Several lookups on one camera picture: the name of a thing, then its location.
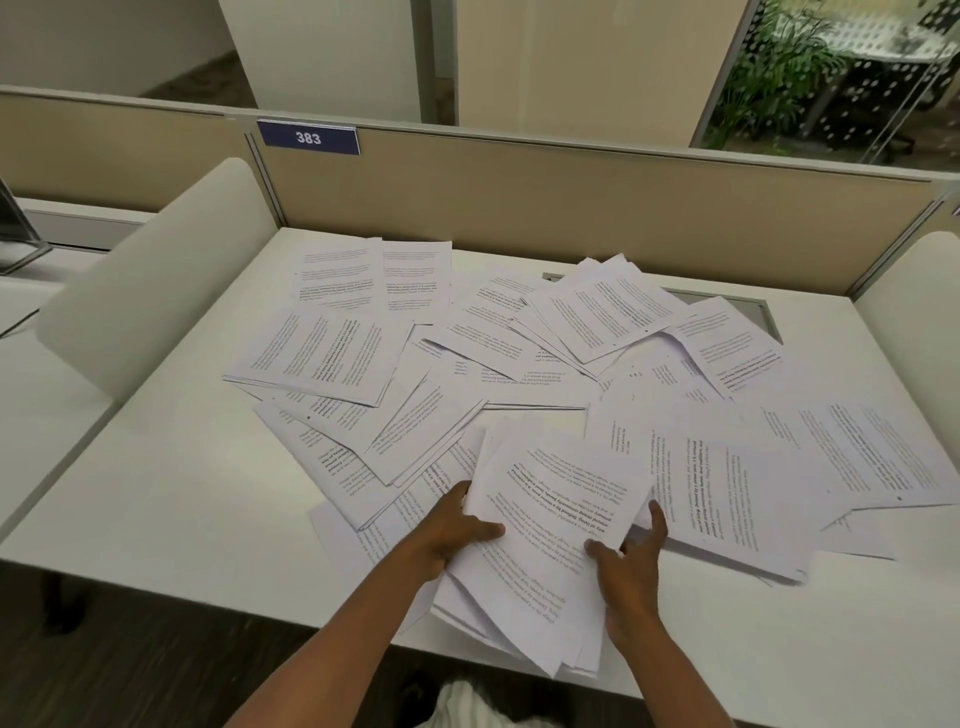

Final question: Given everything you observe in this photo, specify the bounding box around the black framed monitor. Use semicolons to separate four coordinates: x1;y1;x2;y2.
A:
0;178;53;278

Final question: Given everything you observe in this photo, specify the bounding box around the person's left hand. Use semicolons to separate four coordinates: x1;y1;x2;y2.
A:
405;480;507;585

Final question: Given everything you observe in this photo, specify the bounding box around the scattered pile of printed papers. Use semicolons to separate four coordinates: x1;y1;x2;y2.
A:
222;236;960;594

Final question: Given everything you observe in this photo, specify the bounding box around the person's right hand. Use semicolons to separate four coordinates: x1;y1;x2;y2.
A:
585;500;669;646

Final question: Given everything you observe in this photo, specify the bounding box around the person's right forearm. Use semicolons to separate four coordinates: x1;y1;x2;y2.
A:
603;611;741;728

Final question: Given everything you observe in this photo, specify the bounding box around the white striped clothing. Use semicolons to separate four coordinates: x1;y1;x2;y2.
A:
433;680;560;728

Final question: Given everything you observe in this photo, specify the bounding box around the green leafy plant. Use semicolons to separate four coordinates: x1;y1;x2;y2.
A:
703;0;852;149

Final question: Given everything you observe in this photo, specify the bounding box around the dotted glass wall panel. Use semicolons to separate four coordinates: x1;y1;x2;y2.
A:
688;0;960;169

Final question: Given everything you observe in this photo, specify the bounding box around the blue number sign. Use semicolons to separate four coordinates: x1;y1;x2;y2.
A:
257;118;362;158

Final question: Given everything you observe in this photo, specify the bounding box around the beige partition panel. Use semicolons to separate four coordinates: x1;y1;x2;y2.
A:
241;112;952;300
0;84;261;215

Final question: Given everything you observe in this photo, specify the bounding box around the stack of printed sheets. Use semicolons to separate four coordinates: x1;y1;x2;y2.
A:
430;420;658;681

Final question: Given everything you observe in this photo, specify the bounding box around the white curved desk divider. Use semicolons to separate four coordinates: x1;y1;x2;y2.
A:
35;156;281;407
854;230;960;421

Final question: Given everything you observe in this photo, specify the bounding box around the person's left forearm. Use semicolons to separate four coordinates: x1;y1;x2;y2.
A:
232;553;444;728

